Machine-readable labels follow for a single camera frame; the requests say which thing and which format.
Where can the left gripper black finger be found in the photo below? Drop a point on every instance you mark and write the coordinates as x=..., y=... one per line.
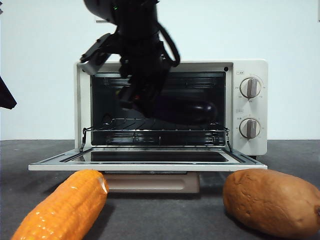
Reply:
x=6, y=97

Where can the orange corn cob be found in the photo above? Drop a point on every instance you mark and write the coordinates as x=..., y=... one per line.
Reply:
x=62, y=210

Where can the white wall socket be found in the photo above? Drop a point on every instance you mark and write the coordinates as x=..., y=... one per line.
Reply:
x=100, y=21

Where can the timer knob with beige grip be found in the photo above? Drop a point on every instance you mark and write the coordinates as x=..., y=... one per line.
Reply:
x=250, y=128

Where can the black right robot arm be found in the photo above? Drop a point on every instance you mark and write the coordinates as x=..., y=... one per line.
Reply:
x=135, y=25

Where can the dark purple eggplant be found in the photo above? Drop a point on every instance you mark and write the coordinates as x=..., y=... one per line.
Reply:
x=195, y=110

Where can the cream Toshiba toaster oven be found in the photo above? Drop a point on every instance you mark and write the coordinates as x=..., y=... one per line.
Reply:
x=262, y=147

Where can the temperature knob with beige grip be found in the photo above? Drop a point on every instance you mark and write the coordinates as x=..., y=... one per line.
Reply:
x=251, y=87

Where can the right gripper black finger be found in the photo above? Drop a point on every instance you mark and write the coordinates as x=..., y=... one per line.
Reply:
x=151, y=108

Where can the glass-windowed oven door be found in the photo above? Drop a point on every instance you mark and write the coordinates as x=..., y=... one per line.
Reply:
x=50, y=165

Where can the brown sweet potato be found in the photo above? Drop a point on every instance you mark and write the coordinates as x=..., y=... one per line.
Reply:
x=267, y=200

